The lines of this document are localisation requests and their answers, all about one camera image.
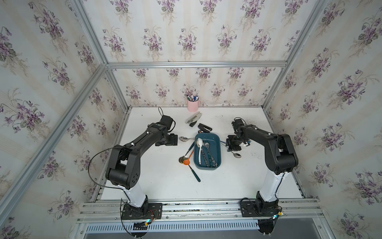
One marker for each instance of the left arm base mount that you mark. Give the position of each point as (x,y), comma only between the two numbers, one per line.
(147,211)

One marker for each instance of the gold spoon green handle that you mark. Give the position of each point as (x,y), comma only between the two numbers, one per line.
(194,173)
(183,158)

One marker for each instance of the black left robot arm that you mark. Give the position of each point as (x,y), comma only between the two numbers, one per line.
(124,165)

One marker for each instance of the teal plastic storage box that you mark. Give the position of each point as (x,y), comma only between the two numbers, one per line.
(207,151)

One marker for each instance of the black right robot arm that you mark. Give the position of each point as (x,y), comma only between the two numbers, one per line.
(279,154)

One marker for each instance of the pink pen cup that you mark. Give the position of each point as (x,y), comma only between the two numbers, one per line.
(193,106)

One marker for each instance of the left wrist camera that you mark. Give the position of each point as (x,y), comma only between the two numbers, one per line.
(168,122)

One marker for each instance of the orange plastic spoon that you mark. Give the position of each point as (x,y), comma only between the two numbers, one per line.
(187,161)

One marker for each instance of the white plastic spoon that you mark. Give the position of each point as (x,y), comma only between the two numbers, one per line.
(199,144)

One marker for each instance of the steel spoon pink handle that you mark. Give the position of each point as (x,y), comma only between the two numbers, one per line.
(185,139)

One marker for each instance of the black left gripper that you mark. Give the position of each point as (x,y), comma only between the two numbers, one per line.
(174,140)

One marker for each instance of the white slotted cable duct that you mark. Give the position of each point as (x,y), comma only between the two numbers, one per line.
(174,226)

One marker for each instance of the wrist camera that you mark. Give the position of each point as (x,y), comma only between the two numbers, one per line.
(237,124)
(168,122)

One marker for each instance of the dotted steel spoon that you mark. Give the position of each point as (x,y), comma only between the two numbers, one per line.
(236,155)

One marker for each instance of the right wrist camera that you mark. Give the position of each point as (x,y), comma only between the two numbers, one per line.
(237,124)

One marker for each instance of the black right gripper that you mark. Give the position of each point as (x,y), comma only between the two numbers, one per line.
(230,146)

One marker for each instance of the aluminium rail frame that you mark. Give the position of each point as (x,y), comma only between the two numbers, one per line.
(109,211)

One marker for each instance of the steel spoon green handle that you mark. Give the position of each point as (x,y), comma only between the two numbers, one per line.
(207,146)

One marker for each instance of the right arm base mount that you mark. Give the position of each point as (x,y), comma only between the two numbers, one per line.
(259,208)

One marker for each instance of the pens in cup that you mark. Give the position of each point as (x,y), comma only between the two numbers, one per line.
(192,98)

